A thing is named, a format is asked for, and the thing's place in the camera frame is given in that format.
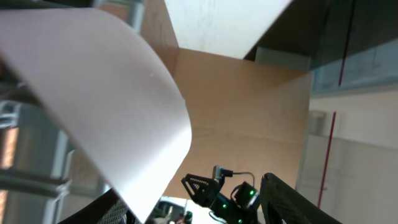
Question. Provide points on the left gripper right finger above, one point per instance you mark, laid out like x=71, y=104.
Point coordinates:
x=282, y=204

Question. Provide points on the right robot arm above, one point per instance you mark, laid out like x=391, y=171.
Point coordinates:
x=239, y=208

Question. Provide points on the grey plastic dish rack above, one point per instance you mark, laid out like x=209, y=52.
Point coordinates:
x=36, y=146

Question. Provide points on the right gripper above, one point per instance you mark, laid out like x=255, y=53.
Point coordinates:
x=203, y=191

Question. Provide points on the white bowl with food residue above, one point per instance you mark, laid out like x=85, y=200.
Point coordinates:
x=108, y=89

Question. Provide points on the cardboard box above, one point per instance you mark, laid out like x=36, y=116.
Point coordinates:
x=245, y=116

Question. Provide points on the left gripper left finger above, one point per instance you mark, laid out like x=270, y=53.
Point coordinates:
x=108, y=208

